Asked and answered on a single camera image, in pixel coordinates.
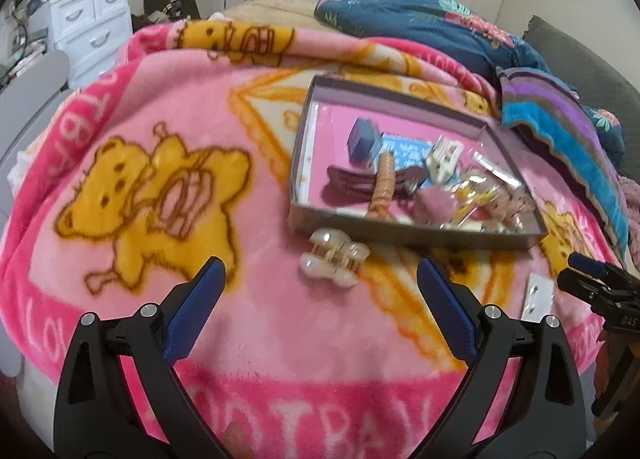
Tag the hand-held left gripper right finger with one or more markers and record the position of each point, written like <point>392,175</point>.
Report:
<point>447,309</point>

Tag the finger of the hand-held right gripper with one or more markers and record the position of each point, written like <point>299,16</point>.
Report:
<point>587,264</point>
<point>580,289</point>

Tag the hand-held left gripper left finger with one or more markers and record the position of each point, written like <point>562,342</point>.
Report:
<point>195,309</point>

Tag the white earring card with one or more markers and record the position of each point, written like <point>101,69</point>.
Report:
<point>537,299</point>

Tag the grey shallow cardboard box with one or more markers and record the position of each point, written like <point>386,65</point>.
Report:
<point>400,231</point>

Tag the yellow hair clips packet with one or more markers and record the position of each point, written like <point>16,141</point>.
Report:
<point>470,194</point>

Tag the pearl hair claw clip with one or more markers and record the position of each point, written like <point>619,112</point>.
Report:
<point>330,259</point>

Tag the orange spiral hair clip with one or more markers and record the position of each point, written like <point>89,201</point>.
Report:
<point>384,179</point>

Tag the white hair claw clip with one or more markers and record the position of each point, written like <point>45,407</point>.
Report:
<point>442,159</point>

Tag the small rhinestone hair clip box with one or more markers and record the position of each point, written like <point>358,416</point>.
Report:
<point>365,139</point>

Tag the pink printed blanket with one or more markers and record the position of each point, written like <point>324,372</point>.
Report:
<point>280,329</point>

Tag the striped blue purple towel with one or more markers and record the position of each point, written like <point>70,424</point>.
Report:
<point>550,124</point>

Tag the maroon hair clip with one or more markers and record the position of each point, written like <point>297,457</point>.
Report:
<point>345,184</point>

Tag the blue floral quilt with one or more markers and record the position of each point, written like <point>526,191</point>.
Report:
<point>425,24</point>

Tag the white drawer cabinet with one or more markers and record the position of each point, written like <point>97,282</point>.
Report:
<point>90,24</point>

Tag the beige bed sheet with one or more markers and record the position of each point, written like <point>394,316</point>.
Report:
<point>270,14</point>

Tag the black bag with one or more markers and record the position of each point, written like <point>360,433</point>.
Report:
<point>170,1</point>

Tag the cluttered desk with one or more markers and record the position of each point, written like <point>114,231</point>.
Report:
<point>20,29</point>

